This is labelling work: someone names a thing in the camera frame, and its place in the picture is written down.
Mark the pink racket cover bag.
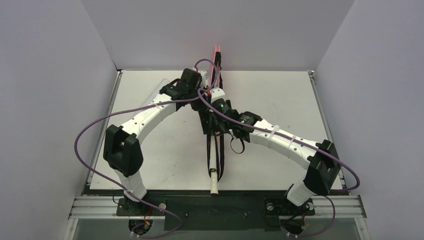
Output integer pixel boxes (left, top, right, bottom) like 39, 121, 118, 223
205, 45, 226, 183

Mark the white shuttlecock tube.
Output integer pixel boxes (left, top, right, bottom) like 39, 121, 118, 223
141, 78, 170, 107

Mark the pink badminton racket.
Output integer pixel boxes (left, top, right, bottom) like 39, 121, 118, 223
208, 136, 220, 196

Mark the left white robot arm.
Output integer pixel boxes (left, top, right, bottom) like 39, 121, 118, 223
103, 68, 205, 215

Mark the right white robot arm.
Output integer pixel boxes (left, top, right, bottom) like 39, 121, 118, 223
200, 96, 341, 215

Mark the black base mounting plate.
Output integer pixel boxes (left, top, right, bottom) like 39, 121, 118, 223
97, 190, 336, 237

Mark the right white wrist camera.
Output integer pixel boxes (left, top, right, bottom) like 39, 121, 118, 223
210, 87, 227, 103

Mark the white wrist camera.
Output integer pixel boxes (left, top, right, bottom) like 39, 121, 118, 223
210, 87, 227, 103
198, 70, 211, 88

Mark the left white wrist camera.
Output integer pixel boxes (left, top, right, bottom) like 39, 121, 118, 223
198, 70, 211, 88

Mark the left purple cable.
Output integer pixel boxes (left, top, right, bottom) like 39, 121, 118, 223
73, 58, 221, 239

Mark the purple cable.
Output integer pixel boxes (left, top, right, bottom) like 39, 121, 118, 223
73, 58, 221, 239
196, 86, 361, 239

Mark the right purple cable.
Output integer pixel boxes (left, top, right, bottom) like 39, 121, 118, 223
196, 86, 361, 239

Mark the aluminium frame rail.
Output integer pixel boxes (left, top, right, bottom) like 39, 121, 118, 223
69, 195, 367, 219

